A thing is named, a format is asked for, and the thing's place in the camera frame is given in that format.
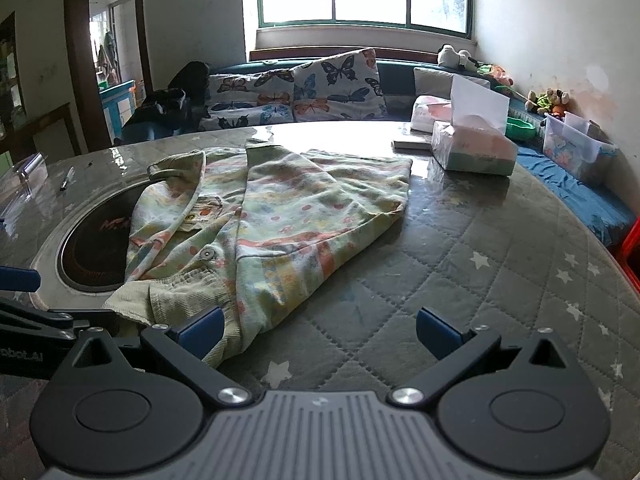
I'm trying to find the large butterfly pillow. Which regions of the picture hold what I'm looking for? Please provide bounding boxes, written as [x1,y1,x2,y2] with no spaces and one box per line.
[292,48,387,122]

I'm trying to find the pink tissue pack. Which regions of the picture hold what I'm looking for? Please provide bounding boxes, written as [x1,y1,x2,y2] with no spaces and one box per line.
[410,96,451,133]

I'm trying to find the patterned green children's jacket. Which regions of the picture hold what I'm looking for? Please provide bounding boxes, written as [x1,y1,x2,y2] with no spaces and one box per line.
[105,143,411,366]

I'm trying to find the orange green plush toy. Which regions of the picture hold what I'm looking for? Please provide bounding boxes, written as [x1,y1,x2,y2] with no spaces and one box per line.
[477,63,514,87]

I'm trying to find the dark wooden door frame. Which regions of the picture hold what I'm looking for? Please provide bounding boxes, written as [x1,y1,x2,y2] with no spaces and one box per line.
[63,0,154,152]

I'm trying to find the clear plastic container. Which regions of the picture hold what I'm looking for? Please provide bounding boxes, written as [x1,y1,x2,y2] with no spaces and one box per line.
[1,153,48,226]

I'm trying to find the blue bench cover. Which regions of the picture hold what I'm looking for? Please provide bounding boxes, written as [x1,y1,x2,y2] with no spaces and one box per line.
[518,145,636,247]

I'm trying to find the grey cushion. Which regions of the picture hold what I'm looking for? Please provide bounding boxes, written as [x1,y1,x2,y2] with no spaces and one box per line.
[412,66,493,101]

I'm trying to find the white plush toy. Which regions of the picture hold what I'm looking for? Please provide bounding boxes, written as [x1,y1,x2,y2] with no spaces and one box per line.
[437,44,480,72]

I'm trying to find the dark wooden shelf cabinet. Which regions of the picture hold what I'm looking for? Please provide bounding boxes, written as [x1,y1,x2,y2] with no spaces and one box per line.
[1,12,27,164]

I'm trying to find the clear plastic storage bin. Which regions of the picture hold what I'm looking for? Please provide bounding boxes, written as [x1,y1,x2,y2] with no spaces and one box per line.
[542,113,617,186]

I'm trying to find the green plastic bowl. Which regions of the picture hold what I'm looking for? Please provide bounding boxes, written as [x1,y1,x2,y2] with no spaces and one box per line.
[506,116,537,142]

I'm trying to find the red plastic stool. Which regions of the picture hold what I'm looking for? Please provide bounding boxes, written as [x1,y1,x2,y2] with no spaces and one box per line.
[615,218,640,292]

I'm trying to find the quilted grey star tablecloth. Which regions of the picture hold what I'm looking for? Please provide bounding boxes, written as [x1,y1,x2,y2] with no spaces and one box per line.
[1,122,639,479]

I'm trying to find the colourful plush toys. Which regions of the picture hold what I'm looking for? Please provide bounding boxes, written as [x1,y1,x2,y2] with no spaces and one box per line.
[525,88,570,118]

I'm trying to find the small butterfly pillow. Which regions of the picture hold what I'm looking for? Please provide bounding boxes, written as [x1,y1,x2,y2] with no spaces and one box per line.
[198,70,294,131]

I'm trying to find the blue white cabinet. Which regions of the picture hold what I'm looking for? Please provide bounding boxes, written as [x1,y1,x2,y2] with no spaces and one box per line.
[99,80,136,142]

